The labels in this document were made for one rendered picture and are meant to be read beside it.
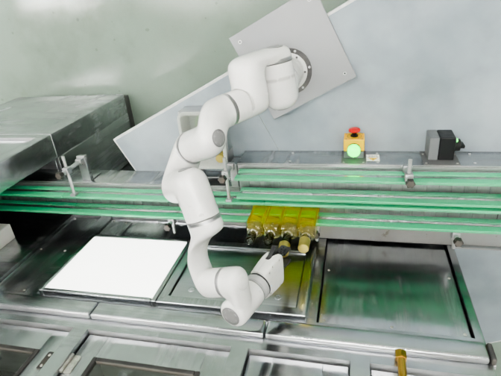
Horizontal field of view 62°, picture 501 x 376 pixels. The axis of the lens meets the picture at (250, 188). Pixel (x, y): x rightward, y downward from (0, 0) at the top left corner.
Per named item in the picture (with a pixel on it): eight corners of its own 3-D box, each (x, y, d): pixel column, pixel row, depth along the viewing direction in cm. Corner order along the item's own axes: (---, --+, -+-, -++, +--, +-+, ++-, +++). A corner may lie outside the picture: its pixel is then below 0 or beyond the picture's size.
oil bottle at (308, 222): (304, 210, 154) (297, 243, 136) (304, 196, 152) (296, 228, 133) (320, 210, 153) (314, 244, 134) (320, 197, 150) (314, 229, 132)
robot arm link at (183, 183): (250, 198, 105) (220, 201, 117) (222, 117, 102) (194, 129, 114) (196, 224, 96) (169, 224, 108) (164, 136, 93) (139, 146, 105)
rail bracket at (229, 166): (230, 191, 157) (221, 208, 146) (225, 149, 149) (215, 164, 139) (238, 192, 156) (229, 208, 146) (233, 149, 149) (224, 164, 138)
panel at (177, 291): (95, 239, 171) (39, 296, 142) (92, 233, 170) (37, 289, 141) (316, 254, 150) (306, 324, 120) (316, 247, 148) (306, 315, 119)
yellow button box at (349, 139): (344, 150, 154) (343, 158, 147) (344, 130, 150) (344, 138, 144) (363, 150, 152) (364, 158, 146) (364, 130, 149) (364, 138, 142)
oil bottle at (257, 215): (259, 207, 158) (245, 239, 140) (257, 195, 156) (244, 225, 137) (273, 208, 157) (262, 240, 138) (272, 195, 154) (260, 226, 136)
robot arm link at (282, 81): (271, 101, 132) (264, 116, 118) (264, 59, 127) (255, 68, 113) (302, 96, 130) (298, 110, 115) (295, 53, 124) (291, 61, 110)
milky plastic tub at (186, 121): (192, 160, 170) (185, 168, 162) (183, 105, 159) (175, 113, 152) (233, 160, 165) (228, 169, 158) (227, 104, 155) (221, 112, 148)
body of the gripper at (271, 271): (268, 306, 113) (287, 283, 121) (267, 276, 108) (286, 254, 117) (245, 298, 116) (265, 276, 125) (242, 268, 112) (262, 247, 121)
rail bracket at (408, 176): (399, 170, 139) (403, 188, 128) (401, 149, 136) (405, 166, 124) (412, 170, 138) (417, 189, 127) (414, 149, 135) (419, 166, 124)
